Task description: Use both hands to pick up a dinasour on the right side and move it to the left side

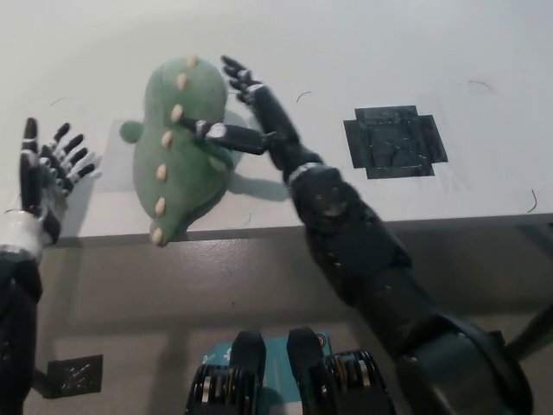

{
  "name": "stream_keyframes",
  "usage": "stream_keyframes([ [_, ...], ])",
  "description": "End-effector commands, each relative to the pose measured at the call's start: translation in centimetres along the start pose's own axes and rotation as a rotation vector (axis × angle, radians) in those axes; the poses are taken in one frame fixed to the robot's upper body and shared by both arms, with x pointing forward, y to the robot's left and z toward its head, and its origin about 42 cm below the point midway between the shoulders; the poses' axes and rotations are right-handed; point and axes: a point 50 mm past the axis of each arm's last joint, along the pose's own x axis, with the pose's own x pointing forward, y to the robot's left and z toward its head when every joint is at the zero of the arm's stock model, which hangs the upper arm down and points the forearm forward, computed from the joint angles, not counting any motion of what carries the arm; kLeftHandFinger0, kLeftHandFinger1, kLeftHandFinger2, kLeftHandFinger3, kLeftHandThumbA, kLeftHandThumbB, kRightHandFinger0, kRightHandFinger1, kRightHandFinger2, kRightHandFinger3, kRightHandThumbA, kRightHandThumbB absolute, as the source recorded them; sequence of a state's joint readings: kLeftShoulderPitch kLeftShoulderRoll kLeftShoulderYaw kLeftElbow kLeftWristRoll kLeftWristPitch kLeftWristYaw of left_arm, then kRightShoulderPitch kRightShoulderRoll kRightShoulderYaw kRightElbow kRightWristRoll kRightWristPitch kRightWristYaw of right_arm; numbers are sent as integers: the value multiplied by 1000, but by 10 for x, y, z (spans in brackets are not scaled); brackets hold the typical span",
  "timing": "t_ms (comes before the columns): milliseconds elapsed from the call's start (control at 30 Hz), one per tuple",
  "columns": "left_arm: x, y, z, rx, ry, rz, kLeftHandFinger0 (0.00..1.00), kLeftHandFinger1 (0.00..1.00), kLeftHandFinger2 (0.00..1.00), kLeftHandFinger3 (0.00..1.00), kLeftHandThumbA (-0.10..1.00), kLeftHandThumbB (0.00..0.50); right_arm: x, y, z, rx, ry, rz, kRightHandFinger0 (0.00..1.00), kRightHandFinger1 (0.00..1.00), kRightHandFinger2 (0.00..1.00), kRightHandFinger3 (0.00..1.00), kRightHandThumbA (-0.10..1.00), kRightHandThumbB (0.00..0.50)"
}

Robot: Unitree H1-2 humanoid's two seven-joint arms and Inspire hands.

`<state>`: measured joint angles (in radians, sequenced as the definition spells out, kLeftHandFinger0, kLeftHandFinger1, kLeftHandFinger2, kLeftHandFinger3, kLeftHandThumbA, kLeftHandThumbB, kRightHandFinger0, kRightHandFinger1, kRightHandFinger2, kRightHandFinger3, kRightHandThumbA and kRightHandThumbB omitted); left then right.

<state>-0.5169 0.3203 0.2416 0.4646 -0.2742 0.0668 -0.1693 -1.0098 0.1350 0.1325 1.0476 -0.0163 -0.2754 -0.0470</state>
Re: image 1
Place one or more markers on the black floor tape square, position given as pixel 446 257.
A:
pixel 75 374

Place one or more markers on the grey clear tape patch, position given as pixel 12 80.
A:
pixel 118 168

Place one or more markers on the black diagonal stand bar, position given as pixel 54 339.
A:
pixel 41 382
pixel 529 333

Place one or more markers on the black teal robot torso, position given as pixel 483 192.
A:
pixel 302 380

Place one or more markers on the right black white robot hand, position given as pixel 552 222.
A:
pixel 276 125

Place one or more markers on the green plush dinosaur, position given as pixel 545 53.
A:
pixel 181 181

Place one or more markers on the black tape patch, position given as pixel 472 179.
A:
pixel 393 142

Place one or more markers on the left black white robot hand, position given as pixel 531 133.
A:
pixel 30 181

